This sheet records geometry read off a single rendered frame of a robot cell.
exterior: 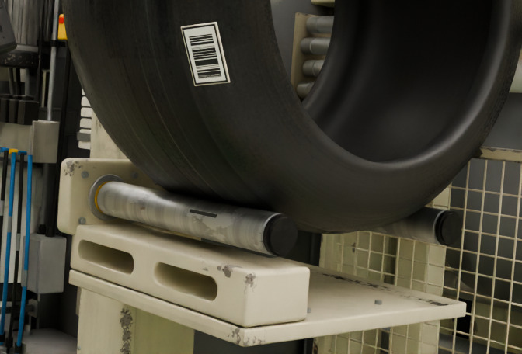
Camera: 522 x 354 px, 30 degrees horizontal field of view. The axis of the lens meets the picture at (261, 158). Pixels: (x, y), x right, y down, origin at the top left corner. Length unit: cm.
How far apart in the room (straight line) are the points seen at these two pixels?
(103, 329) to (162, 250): 33
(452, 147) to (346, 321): 25
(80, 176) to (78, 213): 5
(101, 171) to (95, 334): 27
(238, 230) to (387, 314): 22
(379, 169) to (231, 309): 23
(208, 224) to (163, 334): 37
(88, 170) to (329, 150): 37
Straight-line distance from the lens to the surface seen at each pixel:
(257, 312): 102
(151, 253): 114
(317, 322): 108
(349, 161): 106
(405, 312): 119
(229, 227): 106
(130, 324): 138
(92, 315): 145
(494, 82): 125
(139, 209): 120
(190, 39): 95
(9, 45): 93
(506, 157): 140
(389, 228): 127
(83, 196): 128
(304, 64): 168
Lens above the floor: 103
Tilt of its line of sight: 3 degrees down
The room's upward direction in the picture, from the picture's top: 4 degrees clockwise
